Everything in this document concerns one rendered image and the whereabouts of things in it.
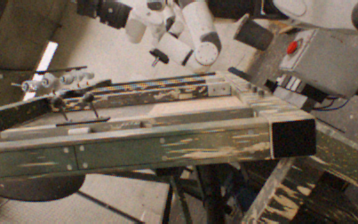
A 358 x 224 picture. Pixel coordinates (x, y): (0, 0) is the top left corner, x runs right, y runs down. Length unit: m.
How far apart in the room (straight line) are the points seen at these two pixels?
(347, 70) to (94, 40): 6.42
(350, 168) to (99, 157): 0.69
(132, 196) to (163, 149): 6.49
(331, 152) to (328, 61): 0.24
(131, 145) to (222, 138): 0.26
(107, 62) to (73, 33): 1.01
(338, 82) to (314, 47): 0.11
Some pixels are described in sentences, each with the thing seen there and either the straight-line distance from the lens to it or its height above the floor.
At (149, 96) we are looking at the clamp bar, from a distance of 1.63.
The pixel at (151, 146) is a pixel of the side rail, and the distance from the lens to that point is 0.80.
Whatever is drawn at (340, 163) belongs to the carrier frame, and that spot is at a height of 0.68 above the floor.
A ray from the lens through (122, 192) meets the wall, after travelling 7.28.
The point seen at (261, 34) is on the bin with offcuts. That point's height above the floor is 0.23.
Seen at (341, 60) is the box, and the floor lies 0.83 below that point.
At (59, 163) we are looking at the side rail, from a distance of 0.90.
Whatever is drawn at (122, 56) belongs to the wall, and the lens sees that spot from 6.76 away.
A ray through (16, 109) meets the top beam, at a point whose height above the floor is 1.84.
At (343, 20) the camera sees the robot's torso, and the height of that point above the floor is 0.70.
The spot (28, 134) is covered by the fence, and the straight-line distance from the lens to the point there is 1.21.
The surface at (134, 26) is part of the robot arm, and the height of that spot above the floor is 1.39.
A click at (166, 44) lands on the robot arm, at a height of 1.27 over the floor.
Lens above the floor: 1.16
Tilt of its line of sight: 2 degrees down
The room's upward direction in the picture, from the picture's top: 63 degrees counter-clockwise
